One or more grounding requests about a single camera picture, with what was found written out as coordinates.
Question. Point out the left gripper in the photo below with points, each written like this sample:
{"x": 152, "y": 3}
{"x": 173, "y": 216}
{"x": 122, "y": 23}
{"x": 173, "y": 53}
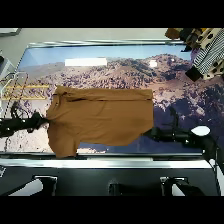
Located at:
{"x": 37, "y": 121}

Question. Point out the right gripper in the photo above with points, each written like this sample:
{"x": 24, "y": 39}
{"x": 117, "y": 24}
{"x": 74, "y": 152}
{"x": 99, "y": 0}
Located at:
{"x": 156, "y": 134}

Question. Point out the brown T-shirt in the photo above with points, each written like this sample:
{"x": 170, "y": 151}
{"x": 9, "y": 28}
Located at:
{"x": 100, "y": 120}

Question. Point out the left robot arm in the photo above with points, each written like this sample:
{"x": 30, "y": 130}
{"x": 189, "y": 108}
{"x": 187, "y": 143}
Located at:
{"x": 13, "y": 125}

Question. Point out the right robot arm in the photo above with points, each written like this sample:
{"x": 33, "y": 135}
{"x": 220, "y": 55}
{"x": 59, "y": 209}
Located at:
{"x": 206, "y": 146}

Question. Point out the yellow clothes hanger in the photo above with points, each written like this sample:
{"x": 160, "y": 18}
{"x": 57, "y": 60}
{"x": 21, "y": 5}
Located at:
{"x": 25, "y": 97}
{"x": 28, "y": 87}

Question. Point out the heap of clothes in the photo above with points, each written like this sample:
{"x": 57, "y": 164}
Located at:
{"x": 181, "y": 35}

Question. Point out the beige spotted garment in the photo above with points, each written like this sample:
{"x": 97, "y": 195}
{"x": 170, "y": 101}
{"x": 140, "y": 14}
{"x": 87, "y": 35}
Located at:
{"x": 210, "y": 35}

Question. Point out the silver frame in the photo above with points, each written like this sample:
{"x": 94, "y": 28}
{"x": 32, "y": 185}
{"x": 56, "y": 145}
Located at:
{"x": 110, "y": 163}

